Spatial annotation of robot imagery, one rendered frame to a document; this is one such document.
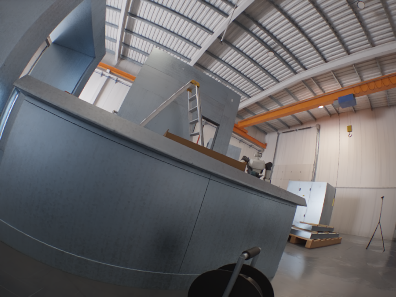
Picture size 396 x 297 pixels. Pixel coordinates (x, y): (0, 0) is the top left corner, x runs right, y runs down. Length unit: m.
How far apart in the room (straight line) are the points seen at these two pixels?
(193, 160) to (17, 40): 0.99
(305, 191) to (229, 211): 7.37
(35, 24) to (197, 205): 1.17
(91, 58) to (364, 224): 12.23
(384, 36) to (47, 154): 9.96
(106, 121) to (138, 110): 2.95
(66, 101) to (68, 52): 1.50
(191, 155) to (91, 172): 0.37
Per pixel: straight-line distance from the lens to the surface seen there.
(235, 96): 4.65
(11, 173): 0.76
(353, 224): 11.67
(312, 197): 7.93
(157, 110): 2.72
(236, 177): 0.77
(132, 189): 0.65
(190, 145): 0.74
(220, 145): 4.03
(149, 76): 3.87
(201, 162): 0.66
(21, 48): 1.02
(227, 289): 0.54
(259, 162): 2.79
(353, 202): 11.80
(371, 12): 8.89
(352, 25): 9.03
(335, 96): 10.15
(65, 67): 2.00
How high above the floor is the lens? 0.51
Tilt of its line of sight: 13 degrees up
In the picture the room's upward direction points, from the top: 18 degrees clockwise
